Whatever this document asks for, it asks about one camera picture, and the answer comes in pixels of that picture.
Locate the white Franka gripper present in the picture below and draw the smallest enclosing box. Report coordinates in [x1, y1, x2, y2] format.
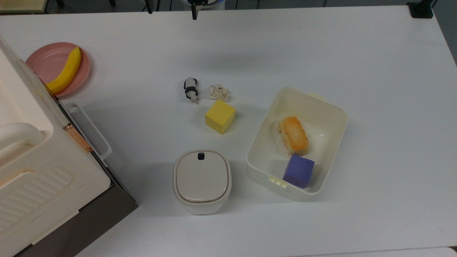
[181, 0, 226, 20]

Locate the white trash can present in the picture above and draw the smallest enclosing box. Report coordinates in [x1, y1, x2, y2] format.
[173, 149, 232, 215]

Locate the panda figurine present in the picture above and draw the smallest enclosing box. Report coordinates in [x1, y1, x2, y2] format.
[184, 77, 199, 104]

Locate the crumpled paper ball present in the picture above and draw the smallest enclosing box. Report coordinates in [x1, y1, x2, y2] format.
[209, 84, 230, 101]

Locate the yellow cube block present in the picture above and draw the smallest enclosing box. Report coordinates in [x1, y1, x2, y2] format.
[205, 99, 236, 135]

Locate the yellow toy banana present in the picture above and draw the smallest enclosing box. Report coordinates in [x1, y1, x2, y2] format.
[46, 47, 82, 95]

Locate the pink plate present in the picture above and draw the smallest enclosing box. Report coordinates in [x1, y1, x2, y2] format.
[26, 42, 91, 98]

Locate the toy bread loaf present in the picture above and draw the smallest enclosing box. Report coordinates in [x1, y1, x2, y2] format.
[278, 116, 309, 156]

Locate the white plastic bin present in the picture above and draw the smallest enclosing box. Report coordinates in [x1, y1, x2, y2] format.
[246, 87, 348, 202]

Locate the purple cube block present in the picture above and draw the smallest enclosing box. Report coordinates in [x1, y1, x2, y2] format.
[282, 154, 316, 189]

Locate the white toy oven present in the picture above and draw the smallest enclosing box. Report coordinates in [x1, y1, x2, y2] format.
[0, 36, 139, 257]

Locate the black clamp block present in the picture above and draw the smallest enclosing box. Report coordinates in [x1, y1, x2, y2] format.
[407, 0, 437, 19]

